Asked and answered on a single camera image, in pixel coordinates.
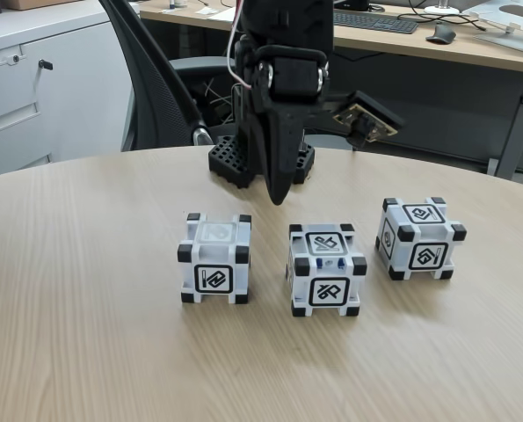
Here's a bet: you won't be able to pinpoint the white cube crossed symbol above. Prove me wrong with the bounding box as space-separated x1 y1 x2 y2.
286 222 368 318

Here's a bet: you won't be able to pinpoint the white cube house symbol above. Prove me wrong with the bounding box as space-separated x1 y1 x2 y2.
374 197 468 281

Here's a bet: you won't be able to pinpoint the black monitor stand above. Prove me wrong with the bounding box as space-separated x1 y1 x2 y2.
333 0 370 12

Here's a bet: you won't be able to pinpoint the dark computer keyboard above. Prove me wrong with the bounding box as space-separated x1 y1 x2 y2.
333 11 420 35

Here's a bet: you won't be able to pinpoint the white paper sheets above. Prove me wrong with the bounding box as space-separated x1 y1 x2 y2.
194 4 238 22

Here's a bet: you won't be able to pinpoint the black mesh office chair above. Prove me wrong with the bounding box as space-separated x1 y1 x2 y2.
98 0 359 153

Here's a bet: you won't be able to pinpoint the white cube zigzag symbol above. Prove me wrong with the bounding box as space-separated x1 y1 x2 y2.
177 212 252 306

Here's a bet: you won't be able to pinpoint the dark computer mouse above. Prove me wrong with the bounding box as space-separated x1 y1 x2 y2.
425 23 458 45

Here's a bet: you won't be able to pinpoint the white round lamp base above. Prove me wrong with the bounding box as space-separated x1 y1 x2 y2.
423 0 462 15

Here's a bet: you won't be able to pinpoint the white drawer cabinet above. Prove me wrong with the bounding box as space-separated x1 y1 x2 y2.
0 8 134 181

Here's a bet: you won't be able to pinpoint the grey laptop stand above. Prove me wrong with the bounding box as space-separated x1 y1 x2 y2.
462 0 523 54

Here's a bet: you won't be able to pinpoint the brown cardboard box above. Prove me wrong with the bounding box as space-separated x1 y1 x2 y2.
5 0 76 11

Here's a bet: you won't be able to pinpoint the white and red arm cable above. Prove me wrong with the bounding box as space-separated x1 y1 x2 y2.
226 0 256 91

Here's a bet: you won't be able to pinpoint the gripper camera circuit board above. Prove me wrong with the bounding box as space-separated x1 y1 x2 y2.
333 91 406 150

